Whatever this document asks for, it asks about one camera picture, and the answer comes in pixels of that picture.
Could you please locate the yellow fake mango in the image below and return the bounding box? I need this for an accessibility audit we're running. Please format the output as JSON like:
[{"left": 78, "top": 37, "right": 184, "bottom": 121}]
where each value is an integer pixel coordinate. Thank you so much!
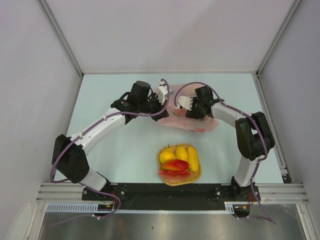
[{"left": 175, "top": 145, "right": 188, "bottom": 162}]

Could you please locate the woven bamboo tray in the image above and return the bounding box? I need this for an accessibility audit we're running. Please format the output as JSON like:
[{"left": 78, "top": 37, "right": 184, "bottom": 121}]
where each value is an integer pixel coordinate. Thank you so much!
[{"left": 157, "top": 143, "right": 202, "bottom": 187}]

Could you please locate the fake watermelon slice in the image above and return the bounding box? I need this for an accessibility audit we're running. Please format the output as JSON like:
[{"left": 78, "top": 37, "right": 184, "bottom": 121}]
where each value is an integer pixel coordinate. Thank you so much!
[{"left": 157, "top": 170, "right": 192, "bottom": 183}]

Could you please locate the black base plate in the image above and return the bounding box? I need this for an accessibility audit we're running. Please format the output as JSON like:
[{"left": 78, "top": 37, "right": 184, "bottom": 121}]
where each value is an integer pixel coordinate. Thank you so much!
[{"left": 81, "top": 182, "right": 261, "bottom": 211}]

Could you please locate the pink plastic bag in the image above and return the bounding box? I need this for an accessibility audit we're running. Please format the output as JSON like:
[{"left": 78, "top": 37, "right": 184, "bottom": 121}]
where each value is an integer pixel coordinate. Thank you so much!
[{"left": 156, "top": 84, "right": 219, "bottom": 133}]

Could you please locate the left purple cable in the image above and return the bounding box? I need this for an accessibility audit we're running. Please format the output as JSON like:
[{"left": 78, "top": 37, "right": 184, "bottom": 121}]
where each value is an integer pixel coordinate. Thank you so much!
[{"left": 49, "top": 78, "right": 173, "bottom": 227}]

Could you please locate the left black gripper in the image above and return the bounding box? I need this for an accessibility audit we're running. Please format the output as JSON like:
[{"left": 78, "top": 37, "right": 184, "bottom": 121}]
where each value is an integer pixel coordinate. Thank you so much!
[{"left": 138, "top": 92, "right": 169, "bottom": 122}]

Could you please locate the yellow fake pear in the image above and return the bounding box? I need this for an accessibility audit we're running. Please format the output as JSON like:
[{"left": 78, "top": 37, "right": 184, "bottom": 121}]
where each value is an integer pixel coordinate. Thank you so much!
[{"left": 158, "top": 146, "right": 176, "bottom": 164}]

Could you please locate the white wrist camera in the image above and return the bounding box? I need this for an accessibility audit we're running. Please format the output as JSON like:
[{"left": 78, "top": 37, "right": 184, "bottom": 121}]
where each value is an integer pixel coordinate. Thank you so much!
[
  {"left": 175, "top": 96, "right": 197, "bottom": 111},
  {"left": 155, "top": 78, "right": 174, "bottom": 105}
]

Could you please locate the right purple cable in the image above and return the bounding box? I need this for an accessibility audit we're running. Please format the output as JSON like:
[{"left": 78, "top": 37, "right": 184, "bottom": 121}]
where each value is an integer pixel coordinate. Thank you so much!
[{"left": 173, "top": 81, "right": 278, "bottom": 225}]

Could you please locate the fake yellow banana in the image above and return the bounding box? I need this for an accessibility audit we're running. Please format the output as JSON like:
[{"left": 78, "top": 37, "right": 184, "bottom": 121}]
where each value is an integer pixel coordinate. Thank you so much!
[{"left": 187, "top": 146, "right": 199, "bottom": 173}]

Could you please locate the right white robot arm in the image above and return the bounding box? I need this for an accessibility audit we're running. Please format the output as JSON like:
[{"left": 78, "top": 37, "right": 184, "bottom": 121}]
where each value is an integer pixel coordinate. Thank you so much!
[{"left": 177, "top": 85, "right": 275, "bottom": 201}]

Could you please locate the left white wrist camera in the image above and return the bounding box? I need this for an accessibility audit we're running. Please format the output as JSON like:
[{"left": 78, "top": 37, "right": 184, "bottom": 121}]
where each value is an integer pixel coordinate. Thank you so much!
[{"left": 155, "top": 78, "right": 174, "bottom": 105}]

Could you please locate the red-orange fake mango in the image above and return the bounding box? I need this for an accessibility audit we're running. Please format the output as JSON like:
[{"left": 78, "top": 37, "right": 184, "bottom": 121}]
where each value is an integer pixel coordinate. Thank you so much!
[{"left": 162, "top": 159, "right": 189, "bottom": 172}]

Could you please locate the purple cable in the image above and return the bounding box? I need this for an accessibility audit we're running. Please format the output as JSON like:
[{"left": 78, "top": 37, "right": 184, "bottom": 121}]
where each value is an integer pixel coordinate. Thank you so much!
[
  {"left": 49, "top": 78, "right": 173, "bottom": 227},
  {"left": 173, "top": 81, "right": 278, "bottom": 225}
]

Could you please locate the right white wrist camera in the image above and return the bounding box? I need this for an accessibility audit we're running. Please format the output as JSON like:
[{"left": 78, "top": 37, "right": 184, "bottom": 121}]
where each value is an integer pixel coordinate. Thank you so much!
[{"left": 175, "top": 96, "right": 197, "bottom": 111}]

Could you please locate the blue-white cable duct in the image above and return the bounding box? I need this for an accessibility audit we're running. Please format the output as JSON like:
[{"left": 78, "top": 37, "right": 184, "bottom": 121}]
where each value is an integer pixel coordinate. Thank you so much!
[{"left": 46, "top": 202, "right": 235, "bottom": 214}]

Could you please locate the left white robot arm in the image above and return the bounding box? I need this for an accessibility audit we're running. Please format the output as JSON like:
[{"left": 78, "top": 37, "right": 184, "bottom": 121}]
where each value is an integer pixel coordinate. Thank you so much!
[{"left": 50, "top": 79, "right": 173, "bottom": 200}]

